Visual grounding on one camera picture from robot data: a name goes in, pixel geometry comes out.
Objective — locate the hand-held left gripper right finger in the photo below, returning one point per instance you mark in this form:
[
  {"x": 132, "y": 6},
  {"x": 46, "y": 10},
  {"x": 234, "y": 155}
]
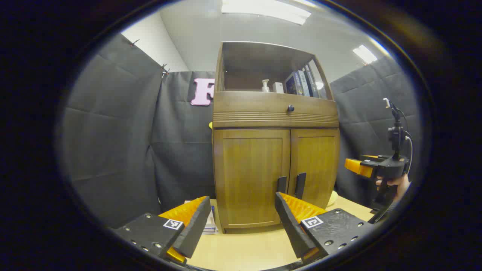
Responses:
[{"x": 292, "y": 226}]

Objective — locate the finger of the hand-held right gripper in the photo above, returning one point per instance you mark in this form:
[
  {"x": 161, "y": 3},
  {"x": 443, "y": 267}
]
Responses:
[{"x": 357, "y": 167}]

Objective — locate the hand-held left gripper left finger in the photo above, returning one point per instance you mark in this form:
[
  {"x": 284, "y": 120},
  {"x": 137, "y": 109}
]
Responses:
[{"x": 196, "y": 226}]

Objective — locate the wooden cabinet door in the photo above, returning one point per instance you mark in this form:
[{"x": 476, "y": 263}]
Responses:
[
  {"x": 316, "y": 162},
  {"x": 248, "y": 177}
]

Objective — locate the brown wooden shoe cabinet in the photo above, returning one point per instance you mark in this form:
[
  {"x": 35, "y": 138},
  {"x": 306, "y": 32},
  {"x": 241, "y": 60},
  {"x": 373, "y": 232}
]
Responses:
[{"x": 263, "y": 60}]

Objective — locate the stack of books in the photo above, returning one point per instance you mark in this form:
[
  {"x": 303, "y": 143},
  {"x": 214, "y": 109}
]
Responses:
[{"x": 211, "y": 222}]

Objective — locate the dark blue book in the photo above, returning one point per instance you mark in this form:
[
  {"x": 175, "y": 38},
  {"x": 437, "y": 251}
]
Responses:
[
  {"x": 291, "y": 86},
  {"x": 311, "y": 81}
]

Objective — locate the light blue book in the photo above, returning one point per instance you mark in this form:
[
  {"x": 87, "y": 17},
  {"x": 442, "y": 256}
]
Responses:
[{"x": 303, "y": 83}]

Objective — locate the small white box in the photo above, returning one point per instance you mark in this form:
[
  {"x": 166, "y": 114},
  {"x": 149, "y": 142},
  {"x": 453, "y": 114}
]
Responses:
[{"x": 278, "y": 87}]

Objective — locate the small ceiling light panel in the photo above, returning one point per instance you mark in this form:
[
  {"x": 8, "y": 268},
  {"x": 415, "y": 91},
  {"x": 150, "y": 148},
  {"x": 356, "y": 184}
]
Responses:
[{"x": 364, "y": 54}]

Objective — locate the wooden drawer with black knob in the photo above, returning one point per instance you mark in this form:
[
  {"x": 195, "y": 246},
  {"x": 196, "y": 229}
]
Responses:
[{"x": 256, "y": 107}]

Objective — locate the white pump bottle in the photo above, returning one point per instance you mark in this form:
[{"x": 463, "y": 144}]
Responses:
[{"x": 265, "y": 86}]

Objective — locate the black backdrop cloth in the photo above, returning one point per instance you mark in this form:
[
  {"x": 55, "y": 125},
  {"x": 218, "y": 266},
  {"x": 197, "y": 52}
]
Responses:
[{"x": 113, "y": 131}]

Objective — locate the long ceiling light panel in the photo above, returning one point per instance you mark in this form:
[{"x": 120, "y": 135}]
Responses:
[{"x": 267, "y": 9}]

